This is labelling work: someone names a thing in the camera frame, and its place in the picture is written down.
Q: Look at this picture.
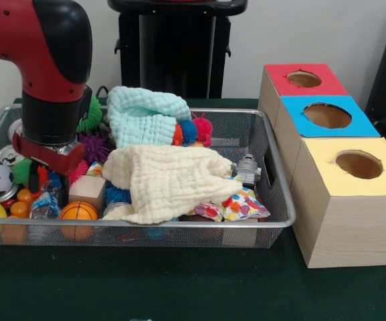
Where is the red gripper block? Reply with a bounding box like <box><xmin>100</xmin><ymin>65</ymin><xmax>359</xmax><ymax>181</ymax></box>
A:
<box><xmin>11</xmin><ymin>132</ymin><xmax>86</xmax><ymax>208</ymax></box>

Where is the clear packet with blue print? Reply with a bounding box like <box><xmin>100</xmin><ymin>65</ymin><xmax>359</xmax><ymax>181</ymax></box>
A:
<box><xmin>30</xmin><ymin>192</ymin><xmax>62</xmax><ymax>220</ymax></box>

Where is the green spiky rubber ball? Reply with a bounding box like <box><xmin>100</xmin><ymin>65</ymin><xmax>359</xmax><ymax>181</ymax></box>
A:
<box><xmin>76</xmin><ymin>96</ymin><xmax>103</xmax><ymax>134</ymax></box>

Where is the mint green waffle cloth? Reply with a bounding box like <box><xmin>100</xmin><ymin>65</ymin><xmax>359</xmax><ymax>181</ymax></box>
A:
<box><xmin>106</xmin><ymin>86</ymin><xmax>193</xmax><ymax>150</ymax></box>

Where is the cream waffle cloth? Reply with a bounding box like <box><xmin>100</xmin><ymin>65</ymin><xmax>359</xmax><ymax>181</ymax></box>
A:
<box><xmin>102</xmin><ymin>145</ymin><xmax>244</xmax><ymax>224</ymax></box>

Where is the white cloth with colourful dots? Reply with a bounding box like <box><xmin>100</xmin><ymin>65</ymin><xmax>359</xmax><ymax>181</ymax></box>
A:
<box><xmin>184</xmin><ymin>186</ymin><xmax>271</xmax><ymax>222</ymax></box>

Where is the wooden box with three holes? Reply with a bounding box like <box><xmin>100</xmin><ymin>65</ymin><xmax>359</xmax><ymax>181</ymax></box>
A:
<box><xmin>258</xmin><ymin>63</ymin><xmax>386</xmax><ymax>269</ymax></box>

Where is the rainbow spiky caterpillar toy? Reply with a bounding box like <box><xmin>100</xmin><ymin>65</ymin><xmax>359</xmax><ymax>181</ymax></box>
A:
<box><xmin>11</xmin><ymin>157</ymin><xmax>90</xmax><ymax>189</ymax></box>

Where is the light wooden cube block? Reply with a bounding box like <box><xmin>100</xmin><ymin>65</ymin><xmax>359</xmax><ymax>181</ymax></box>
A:
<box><xmin>68</xmin><ymin>175</ymin><xmax>106</xmax><ymax>208</ymax></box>

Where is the orange toy basketball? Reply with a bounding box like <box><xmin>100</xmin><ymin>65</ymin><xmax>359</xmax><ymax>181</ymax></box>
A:
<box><xmin>59</xmin><ymin>201</ymin><xmax>99</xmax><ymax>241</ymax></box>

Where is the red blue orange pompom ball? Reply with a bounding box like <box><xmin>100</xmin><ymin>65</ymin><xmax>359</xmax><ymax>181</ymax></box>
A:
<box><xmin>171</xmin><ymin>113</ymin><xmax>213</xmax><ymax>147</ymax></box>

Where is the black cable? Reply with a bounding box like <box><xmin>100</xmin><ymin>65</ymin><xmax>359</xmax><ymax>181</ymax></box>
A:
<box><xmin>94</xmin><ymin>86</ymin><xmax>114</xmax><ymax>99</ymax></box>

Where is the shallow wire mesh bin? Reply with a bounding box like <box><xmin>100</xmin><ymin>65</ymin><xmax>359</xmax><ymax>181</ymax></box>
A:
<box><xmin>0</xmin><ymin>103</ymin><xmax>296</xmax><ymax>249</ymax></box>

